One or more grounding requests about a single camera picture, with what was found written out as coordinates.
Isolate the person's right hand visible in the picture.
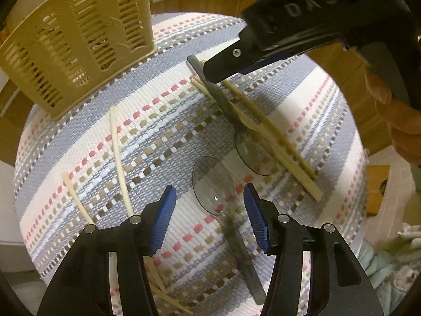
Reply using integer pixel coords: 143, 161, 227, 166
364, 66, 421, 172

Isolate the yellow box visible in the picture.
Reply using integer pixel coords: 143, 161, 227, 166
365, 164, 393, 217

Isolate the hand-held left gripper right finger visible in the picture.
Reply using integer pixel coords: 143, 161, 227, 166
243, 182, 385, 316

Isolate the tan plastic utensil basket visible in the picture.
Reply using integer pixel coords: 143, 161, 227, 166
0, 0, 158, 121

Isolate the light green printed clothing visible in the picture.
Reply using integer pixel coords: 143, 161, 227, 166
357, 222, 421, 307

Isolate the metal spoon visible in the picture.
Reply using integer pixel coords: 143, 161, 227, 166
192, 156, 268, 305

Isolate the clear spoon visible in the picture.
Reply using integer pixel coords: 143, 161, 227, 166
187, 55, 279, 176

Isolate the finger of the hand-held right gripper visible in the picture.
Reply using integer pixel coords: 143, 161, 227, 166
203, 34, 298, 85

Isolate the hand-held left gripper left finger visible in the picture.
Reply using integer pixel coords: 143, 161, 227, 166
36, 185, 177, 316

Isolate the pale wooden chopstick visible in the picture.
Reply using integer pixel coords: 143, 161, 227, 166
191, 77, 323, 201
109, 106, 167, 295
222, 80, 318, 180
62, 172, 194, 315

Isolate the striped woven placemat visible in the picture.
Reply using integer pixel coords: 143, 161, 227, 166
12, 14, 368, 316

